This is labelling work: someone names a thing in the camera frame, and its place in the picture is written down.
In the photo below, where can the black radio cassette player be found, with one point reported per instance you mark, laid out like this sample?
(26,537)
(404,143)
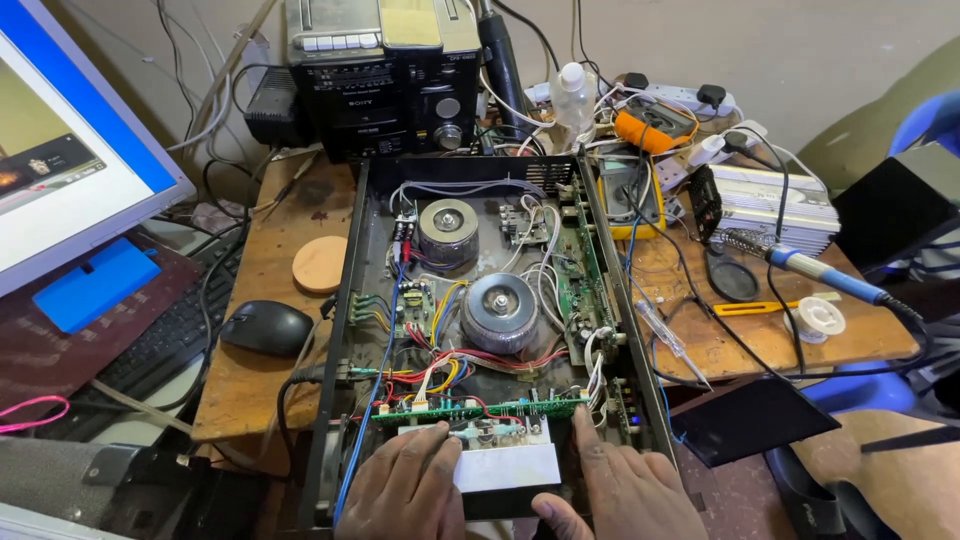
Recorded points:
(382,82)

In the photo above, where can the white power strip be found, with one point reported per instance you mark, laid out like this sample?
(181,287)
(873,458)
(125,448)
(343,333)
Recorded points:
(679,96)

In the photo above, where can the black amplifier chassis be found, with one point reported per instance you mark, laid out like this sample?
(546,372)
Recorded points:
(487,180)

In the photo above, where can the dark red mat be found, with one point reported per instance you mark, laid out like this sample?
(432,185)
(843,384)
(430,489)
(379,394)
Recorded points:
(45,360)

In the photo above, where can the black metal cover panel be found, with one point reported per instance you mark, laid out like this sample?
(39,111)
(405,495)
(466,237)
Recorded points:
(750,424)

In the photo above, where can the silver car amplifier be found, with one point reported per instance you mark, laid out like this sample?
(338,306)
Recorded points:
(772,206)

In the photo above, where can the aluminium heat sink block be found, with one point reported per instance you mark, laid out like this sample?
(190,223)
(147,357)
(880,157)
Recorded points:
(510,466)

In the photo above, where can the blue plastic chair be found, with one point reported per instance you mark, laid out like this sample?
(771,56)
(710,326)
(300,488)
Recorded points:
(862,390)

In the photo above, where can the blue soldering iron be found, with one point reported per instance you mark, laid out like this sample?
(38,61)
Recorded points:
(825,274)

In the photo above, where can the black power adapter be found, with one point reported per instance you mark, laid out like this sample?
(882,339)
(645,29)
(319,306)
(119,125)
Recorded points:
(271,109)

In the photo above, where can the clear plastic bottle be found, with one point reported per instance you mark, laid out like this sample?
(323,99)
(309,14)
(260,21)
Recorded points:
(574,101)

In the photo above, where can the orange handheld tester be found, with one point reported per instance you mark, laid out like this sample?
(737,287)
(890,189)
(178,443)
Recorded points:
(645,131)

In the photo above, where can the black sandal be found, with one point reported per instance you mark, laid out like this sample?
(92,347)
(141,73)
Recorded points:
(814,499)

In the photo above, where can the small toroidal transformer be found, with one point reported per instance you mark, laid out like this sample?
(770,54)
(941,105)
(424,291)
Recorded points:
(448,231)

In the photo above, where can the blue plastic card holder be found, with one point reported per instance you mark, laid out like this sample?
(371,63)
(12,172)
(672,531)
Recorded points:
(94,285)

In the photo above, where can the clear tester screwdriver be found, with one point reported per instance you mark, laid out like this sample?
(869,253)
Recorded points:
(664,334)

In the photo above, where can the black computer keyboard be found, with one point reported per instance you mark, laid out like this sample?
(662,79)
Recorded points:
(161,345)

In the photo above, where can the yellow tweezers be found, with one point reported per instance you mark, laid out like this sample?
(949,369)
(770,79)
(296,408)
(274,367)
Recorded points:
(750,307)

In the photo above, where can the small power supply board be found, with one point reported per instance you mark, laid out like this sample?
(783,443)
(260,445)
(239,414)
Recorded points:
(415,306)

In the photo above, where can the person's right hand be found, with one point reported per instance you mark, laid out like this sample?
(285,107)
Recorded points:
(630,502)

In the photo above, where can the yellow multimeter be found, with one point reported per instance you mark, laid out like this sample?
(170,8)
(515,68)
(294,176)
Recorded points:
(622,191)

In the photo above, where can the person's left fingers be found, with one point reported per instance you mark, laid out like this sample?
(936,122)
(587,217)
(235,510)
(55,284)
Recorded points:
(424,446)

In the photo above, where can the green front circuit board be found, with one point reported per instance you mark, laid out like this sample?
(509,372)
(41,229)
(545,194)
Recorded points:
(525,409)

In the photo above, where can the person's left hand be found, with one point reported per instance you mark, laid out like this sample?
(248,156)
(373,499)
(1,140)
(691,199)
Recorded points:
(397,487)

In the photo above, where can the long green circuit board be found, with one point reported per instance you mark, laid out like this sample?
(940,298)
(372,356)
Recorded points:
(583,289)

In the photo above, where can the large toroidal transformer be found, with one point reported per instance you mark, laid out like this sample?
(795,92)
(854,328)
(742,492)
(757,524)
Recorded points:
(499,313)

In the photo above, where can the computer monitor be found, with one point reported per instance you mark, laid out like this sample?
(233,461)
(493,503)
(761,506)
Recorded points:
(67,150)

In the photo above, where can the black computer mouse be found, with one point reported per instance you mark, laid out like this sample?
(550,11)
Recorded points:
(266,328)

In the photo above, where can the round wooden disc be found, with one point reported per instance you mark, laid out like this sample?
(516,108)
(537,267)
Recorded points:
(320,264)

